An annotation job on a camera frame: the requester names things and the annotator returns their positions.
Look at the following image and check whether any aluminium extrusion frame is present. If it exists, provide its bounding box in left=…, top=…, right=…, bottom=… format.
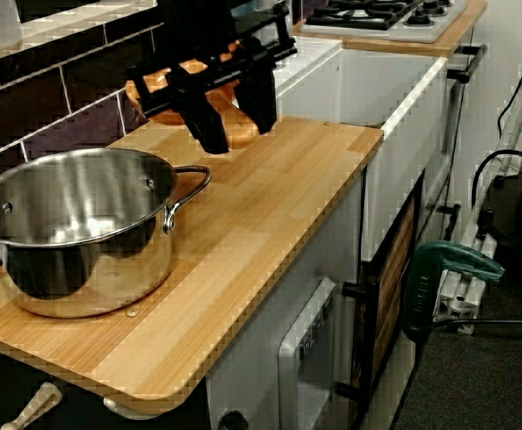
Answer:
left=434, top=57, right=522, bottom=335

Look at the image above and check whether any black box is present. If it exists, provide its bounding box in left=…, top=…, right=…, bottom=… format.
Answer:
left=477, top=129, right=522, bottom=270

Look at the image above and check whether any black oven handle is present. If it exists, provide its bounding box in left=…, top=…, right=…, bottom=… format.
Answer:
left=447, top=43, right=488, bottom=84

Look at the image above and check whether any wood slat cabinet door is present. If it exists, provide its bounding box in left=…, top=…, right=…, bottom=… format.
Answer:
left=358, top=172, right=425, bottom=413

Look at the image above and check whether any looped black cable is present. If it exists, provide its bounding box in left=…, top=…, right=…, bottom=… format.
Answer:
left=470, top=150, right=522, bottom=211

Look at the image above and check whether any toy gas stove top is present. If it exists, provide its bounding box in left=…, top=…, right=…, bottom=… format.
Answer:
left=298, top=0, right=467, bottom=45

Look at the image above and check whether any black cabinet side panel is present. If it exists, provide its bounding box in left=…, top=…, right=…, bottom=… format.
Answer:
left=0, top=338, right=210, bottom=430

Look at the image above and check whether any white peg hook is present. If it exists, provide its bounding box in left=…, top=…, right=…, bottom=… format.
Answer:
left=0, top=383, right=63, bottom=430
left=103, top=396, right=167, bottom=420

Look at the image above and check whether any straight black cable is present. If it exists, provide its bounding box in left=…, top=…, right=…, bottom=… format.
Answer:
left=430, top=316, right=522, bottom=331

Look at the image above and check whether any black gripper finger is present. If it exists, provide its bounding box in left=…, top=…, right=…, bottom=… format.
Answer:
left=173, top=70, right=231, bottom=156
left=232, top=65, right=280, bottom=136

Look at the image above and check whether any white kitchen cabinet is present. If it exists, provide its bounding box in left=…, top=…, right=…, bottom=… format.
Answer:
left=204, top=174, right=364, bottom=430

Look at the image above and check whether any black door handle bar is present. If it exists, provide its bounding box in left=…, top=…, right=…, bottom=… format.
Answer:
left=336, top=263, right=381, bottom=413

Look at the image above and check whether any stainless steel pot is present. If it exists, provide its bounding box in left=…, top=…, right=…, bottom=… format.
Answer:
left=0, top=147, right=213, bottom=320

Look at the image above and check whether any thin black cable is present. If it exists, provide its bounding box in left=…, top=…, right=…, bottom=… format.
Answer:
left=497, top=30, right=522, bottom=138

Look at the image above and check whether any orange plastic toy pan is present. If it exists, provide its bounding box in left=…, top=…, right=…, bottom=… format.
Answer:
left=124, top=39, right=261, bottom=149

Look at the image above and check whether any green clamp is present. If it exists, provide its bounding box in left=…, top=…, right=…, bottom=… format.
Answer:
left=401, top=240, right=507, bottom=346

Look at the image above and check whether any black round knob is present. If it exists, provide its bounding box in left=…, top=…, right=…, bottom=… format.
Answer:
left=218, top=409, right=249, bottom=430

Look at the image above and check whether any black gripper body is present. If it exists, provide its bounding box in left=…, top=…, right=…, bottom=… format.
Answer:
left=124, top=0, right=298, bottom=118

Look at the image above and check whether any white sink unit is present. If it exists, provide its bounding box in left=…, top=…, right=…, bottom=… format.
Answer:
left=272, top=35, right=449, bottom=263

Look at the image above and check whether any beige shelf ledge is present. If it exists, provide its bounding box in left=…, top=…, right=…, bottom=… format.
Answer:
left=0, top=0, right=159, bottom=68

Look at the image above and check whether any gray dispenser panel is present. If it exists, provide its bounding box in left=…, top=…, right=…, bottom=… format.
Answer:
left=277, top=276, right=338, bottom=430

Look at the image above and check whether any white oven door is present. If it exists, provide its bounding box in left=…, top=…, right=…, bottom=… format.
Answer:
left=424, top=24, right=477, bottom=225

